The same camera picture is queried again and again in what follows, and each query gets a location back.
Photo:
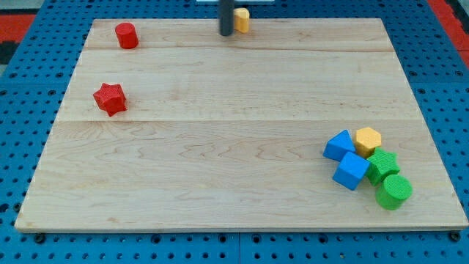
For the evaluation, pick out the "red star block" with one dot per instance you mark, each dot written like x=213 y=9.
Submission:
x=110 y=98

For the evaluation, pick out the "green star block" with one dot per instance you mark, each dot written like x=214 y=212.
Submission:
x=382 y=164

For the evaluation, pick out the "wooden board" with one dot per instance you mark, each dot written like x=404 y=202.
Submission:
x=226 y=134

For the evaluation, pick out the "blue triangle block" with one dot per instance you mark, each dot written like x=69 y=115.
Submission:
x=338 y=146

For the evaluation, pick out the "yellow heart block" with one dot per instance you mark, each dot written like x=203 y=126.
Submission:
x=241 y=20

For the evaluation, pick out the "blue cube block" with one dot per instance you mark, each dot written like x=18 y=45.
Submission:
x=351 y=170

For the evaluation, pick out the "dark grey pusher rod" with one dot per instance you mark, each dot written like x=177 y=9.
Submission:
x=226 y=17

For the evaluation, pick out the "yellow hexagon block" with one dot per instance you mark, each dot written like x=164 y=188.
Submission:
x=366 y=140

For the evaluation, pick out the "red cylinder block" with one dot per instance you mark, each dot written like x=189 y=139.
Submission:
x=126 y=35

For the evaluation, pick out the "green cylinder block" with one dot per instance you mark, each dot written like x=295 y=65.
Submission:
x=394 y=191

